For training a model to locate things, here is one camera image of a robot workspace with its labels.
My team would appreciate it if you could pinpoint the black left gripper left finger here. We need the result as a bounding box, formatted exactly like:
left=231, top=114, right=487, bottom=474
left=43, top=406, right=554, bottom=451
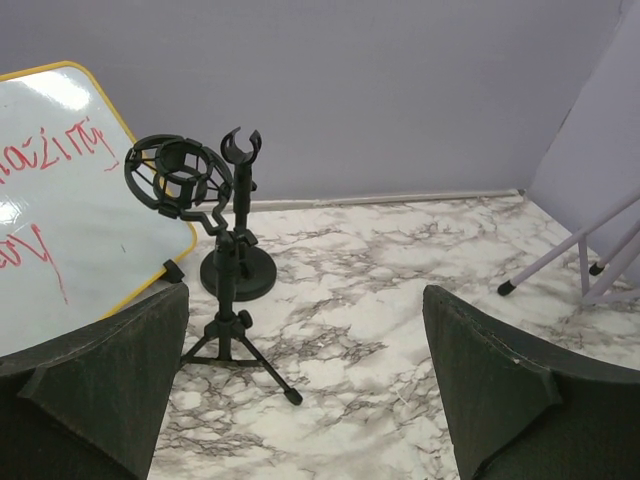
left=1, top=283, right=189, bottom=479

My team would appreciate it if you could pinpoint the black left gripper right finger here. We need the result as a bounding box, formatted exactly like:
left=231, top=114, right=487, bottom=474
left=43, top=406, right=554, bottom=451
left=423, top=285, right=639, bottom=479

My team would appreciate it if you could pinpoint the black round-base mic stand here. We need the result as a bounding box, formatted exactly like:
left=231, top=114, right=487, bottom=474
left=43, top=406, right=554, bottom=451
left=214, top=127, right=277, bottom=302

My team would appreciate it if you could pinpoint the lilac music stand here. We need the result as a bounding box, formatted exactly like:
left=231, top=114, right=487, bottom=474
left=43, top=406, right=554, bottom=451
left=497, top=1, right=639, bottom=305

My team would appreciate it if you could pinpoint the black tripod mic stand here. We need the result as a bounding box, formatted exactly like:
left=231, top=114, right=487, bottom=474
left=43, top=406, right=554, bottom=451
left=124, top=134, right=303, bottom=405

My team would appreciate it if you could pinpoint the black whiteboard foot clip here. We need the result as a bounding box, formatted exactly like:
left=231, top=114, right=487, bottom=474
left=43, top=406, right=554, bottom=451
left=160, top=259, right=184, bottom=284

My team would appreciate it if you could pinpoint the yellow-framed whiteboard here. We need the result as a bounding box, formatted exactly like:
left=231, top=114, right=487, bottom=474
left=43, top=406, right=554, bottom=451
left=1, top=61, right=197, bottom=355

